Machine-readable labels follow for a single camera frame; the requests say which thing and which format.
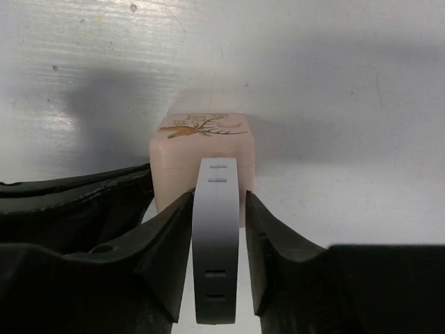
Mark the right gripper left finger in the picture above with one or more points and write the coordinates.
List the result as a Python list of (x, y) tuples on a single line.
[(132, 284)]

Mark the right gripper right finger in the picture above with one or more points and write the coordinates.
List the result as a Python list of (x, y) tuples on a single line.
[(300, 287)]

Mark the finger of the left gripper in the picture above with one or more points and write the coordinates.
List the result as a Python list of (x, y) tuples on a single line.
[(75, 214)]

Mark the white plug adapter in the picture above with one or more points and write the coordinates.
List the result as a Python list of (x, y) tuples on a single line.
[(215, 241)]

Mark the pink cube socket adapter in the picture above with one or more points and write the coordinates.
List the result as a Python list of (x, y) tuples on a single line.
[(183, 140)]

